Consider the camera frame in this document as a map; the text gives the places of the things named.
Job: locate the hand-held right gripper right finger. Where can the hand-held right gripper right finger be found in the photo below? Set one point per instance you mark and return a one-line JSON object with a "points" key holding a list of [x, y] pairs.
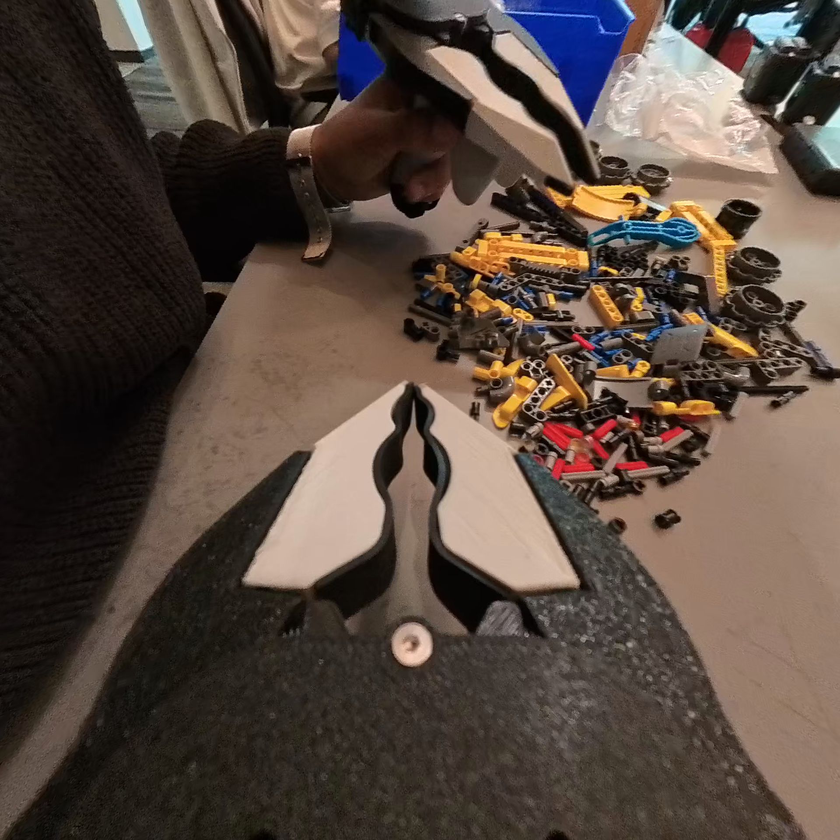
{"points": [[499, 525]]}

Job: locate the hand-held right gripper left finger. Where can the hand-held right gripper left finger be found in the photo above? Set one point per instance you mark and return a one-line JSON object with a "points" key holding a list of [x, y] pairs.
{"points": [[321, 518]]}

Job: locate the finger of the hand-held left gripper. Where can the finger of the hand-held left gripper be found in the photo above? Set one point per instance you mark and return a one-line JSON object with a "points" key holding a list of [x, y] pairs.
{"points": [[535, 65], [472, 92]]}

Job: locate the pile of toy building parts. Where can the pile of toy building parts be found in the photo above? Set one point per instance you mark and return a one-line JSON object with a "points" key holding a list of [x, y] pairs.
{"points": [[590, 367]]}

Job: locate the black toy wheel rim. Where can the black toy wheel rim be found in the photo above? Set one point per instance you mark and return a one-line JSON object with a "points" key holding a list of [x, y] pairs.
{"points": [[738, 220]]}

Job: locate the person's left forearm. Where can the person's left forearm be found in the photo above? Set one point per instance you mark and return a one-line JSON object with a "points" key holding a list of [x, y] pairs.
{"points": [[229, 190]]}

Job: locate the person's left hand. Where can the person's left hand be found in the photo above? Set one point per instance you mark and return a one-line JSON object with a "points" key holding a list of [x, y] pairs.
{"points": [[367, 144]]}

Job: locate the blue plastic bin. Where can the blue plastic bin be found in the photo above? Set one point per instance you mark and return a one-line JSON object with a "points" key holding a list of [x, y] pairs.
{"points": [[564, 46]]}

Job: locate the dark grey toy wheel hub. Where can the dark grey toy wheel hub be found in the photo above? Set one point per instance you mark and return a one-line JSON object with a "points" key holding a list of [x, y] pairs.
{"points": [[754, 264], [651, 177], [613, 169], [754, 305]]}

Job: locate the clear plastic bag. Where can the clear plastic bag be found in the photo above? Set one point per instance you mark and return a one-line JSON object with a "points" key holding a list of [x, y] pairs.
{"points": [[682, 105]]}

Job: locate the small black toy connector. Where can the small black toy connector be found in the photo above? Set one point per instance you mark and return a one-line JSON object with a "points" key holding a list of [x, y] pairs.
{"points": [[667, 518]]}

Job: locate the blue plastic separator tool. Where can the blue plastic separator tool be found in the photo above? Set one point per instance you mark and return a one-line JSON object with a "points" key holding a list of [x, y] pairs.
{"points": [[656, 231]]}

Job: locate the beige coat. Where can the beige coat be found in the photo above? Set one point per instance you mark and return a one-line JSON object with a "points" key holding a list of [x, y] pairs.
{"points": [[190, 52]]}

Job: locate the black battery charger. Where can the black battery charger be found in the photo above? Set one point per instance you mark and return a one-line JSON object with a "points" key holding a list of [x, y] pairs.
{"points": [[778, 69], [817, 92]]}

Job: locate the black flat box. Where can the black flat box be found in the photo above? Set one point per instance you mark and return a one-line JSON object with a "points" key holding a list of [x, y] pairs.
{"points": [[814, 157]]}

